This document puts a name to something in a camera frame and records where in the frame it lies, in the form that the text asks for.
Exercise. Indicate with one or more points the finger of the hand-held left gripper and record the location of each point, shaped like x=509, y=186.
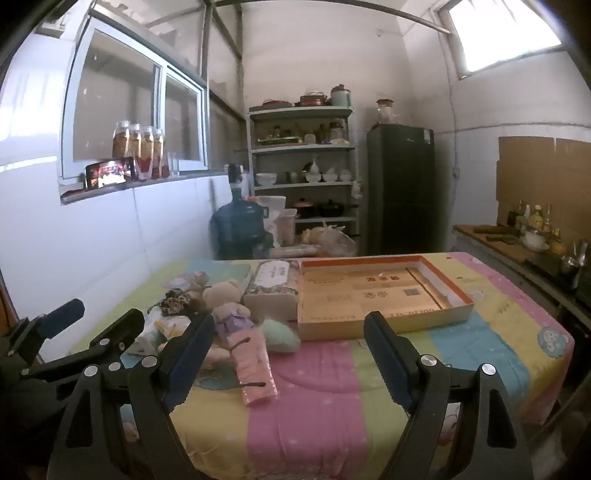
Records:
x=124, y=325
x=60, y=314

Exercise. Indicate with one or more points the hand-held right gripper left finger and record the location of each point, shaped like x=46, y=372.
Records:
x=188, y=362

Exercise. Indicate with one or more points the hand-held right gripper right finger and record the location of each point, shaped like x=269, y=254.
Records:
x=392, y=364

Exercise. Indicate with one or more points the pink cloth packet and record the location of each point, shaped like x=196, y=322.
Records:
x=254, y=369

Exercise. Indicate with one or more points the orange-rimmed cardboard box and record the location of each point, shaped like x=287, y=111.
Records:
x=369, y=295

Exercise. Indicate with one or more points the cream teddy bear purple dress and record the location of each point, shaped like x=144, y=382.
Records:
x=224, y=295

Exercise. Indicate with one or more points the green round cushion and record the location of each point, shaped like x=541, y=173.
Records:
x=281, y=337

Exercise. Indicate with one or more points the clear plastic bag of food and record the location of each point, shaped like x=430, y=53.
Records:
x=332, y=240

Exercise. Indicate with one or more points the blue water jug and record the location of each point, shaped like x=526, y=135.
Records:
x=240, y=226

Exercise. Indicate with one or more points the long wrapped bundle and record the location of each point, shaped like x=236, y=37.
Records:
x=295, y=251

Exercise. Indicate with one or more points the smartphone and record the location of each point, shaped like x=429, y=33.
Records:
x=111, y=171

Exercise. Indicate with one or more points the wooden-top counter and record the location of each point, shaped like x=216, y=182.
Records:
x=512, y=253

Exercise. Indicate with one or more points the black pot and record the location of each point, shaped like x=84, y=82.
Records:
x=330, y=209

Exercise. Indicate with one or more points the clear drinking glass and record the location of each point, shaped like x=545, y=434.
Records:
x=174, y=165

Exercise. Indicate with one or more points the white sack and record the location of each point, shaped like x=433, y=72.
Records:
x=271, y=207

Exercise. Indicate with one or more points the red pot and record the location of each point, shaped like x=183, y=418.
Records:
x=304, y=209

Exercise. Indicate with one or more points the dark refrigerator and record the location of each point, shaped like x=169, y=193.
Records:
x=401, y=184

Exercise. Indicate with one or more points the black water pump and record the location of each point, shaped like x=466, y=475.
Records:
x=234, y=177

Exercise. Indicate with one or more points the white bowl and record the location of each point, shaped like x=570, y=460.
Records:
x=535, y=242

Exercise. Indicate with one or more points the dark sauce bottle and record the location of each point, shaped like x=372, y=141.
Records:
x=514, y=214

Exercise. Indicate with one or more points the stack of white bowls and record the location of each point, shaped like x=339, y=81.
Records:
x=267, y=179

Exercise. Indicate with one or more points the metal kettle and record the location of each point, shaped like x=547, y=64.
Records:
x=572, y=263

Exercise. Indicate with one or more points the sliding window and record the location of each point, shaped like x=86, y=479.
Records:
x=120, y=92

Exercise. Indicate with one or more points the white shelf rack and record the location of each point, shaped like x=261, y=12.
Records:
x=300, y=148

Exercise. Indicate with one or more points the glass jar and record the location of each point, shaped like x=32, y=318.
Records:
x=387, y=113

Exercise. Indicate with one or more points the flat brown pan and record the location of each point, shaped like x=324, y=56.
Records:
x=274, y=105

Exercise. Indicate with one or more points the teal canister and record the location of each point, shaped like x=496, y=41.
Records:
x=341, y=97

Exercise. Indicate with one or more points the copper pot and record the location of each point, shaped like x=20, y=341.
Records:
x=314, y=100

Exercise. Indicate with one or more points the skylight window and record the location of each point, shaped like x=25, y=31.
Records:
x=503, y=32

